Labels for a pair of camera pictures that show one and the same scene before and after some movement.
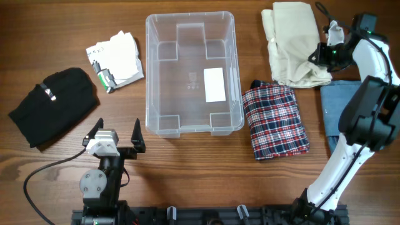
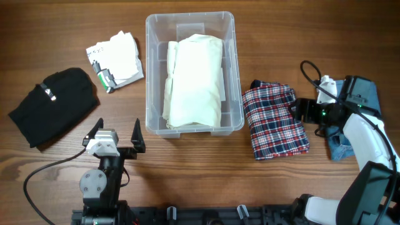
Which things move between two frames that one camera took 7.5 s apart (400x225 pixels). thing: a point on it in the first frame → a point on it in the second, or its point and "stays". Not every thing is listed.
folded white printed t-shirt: [115, 61] stays
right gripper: [321, 57] → [310, 116]
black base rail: [246, 215] stays
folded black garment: [54, 104] stays
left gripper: [138, 140] stays
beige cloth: [293, 37] → [195, 86]
